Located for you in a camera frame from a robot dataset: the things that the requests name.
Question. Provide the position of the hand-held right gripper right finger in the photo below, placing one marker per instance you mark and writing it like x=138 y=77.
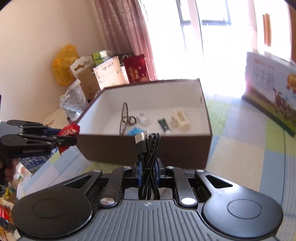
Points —
x=159 y=172

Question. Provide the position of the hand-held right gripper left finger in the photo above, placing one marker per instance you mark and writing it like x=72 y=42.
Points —
x=138 y=172

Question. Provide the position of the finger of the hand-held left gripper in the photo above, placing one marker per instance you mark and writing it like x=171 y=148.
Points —
x=30 y=127
x=60 y=141

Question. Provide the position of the red snack packet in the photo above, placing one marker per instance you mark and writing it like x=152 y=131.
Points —
x=69 y=131

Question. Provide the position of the brown cardboard box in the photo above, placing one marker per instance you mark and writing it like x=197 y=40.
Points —
x=111 y=148

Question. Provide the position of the dark green ointment tube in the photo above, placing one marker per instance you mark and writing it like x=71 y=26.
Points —
x=164 y=126

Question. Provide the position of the small white packet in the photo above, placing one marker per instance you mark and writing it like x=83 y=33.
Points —
x=142 y=118

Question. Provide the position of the white plastic holder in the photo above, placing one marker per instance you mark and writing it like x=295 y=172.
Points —
x=180 y=119

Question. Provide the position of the black metal clip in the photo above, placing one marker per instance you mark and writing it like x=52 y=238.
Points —
x=124 y=115

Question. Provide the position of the person's left hand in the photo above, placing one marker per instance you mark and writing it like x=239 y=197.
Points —
x=11 y=171

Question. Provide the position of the small blue box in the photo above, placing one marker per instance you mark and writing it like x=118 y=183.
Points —
x=34 y=162

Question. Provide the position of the blue packet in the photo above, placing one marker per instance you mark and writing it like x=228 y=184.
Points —
x=135 y=131

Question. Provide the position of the clear plastic bag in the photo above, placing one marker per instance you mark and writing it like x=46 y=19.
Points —
x=74 y=102

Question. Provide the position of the red labelled bottle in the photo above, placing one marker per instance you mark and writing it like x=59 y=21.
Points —
x=5 y=215

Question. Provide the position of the yellow plastic bag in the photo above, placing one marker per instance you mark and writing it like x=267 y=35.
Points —
x=64 y=67

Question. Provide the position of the white printed box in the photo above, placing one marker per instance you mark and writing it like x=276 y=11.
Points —
x=111 y=74

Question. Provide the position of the green boxes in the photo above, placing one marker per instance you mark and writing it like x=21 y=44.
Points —
x=100 y=56

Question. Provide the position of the red gift bag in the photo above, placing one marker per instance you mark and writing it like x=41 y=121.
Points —
x=136 y=69

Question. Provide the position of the pink curtain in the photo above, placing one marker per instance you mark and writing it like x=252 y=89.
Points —
x=124 y=34

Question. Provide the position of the blue milk carton case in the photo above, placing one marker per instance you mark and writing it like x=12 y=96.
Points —
x=270 y=90

